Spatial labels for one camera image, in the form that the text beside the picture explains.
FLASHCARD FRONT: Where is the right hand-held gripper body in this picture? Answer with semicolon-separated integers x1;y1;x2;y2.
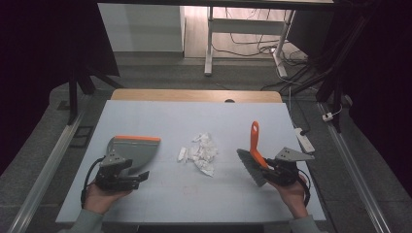
274;147;316;187

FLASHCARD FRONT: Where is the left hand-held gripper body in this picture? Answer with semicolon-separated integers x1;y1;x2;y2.
95;151;134;192

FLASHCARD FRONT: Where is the orange-handled grey brush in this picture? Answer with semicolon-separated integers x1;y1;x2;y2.
236;120;270;188

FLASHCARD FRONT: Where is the grey dustpan with orange edge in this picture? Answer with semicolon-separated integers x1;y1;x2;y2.
106;135;162;176

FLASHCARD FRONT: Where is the pile of white paper scraps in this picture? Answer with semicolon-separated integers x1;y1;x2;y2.
177;132;219;178

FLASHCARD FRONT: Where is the person's right hand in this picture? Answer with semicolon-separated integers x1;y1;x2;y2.
267;174;309;219

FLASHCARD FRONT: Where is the person's left hand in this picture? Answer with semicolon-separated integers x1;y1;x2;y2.
82;183;132;215

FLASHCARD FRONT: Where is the white power strip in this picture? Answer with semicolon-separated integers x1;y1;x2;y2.
293;127;316;154

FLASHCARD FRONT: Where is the pale blue board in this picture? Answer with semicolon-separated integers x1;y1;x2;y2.
55;99;326;225

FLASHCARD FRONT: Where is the black metal stand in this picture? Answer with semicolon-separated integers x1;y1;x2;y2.
281;13;370;134
66;62;125;126

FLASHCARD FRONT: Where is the wooden table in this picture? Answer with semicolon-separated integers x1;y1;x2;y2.
110;88;284;104

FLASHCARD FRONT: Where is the black curtain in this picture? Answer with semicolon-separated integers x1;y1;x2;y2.
333;0;412;190
0;0;121;178

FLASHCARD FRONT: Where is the white cabinet panel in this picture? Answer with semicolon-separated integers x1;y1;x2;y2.
97;3;187;53

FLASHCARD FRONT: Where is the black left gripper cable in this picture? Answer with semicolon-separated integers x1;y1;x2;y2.
80;156;107;209

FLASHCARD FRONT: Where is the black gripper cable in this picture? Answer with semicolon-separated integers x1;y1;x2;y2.
80;156;107;209
296;175;312;208

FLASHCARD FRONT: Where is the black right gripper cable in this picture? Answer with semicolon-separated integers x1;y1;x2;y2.
296;175;312;208

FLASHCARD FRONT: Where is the black floor hatch frame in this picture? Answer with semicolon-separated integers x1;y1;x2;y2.
68;125;95;150

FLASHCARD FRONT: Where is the black power strip cable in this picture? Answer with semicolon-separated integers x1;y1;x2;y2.
292;95;311;136

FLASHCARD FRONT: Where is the aluminium rail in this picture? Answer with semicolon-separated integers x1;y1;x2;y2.
7;108;86;233
318;102;393;233

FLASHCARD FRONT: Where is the tangle of black floor cables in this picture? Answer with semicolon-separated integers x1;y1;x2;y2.
212;7;320;93

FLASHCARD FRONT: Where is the white desk frame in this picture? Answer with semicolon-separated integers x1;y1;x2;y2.
203;5;296;79

